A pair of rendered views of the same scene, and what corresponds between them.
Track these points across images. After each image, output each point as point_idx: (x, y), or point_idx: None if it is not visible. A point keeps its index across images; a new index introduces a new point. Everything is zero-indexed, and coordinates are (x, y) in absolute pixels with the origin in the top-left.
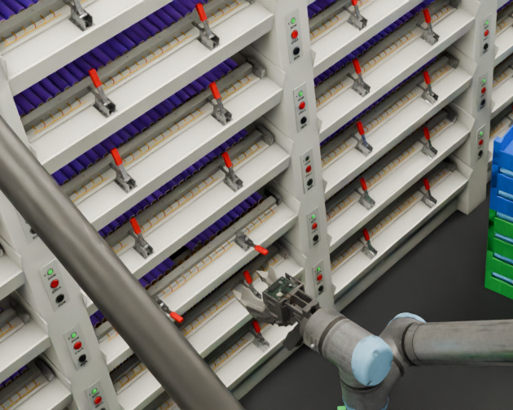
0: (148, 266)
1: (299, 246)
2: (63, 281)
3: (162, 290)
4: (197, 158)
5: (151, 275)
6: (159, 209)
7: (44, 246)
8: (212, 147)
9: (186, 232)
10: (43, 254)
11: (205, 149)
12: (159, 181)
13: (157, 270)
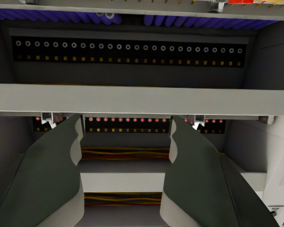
0: (209, 102)
1: None
2: None
3: (192, 3)
4: (107, 177)
5: (180, 16)
6: (148, 115)
7: (277, 197)
8: (85, 177)
9: (144, 113)
10: (282, 192)
11: (96, 183)
12: (157, 183)
13: (170, 17)
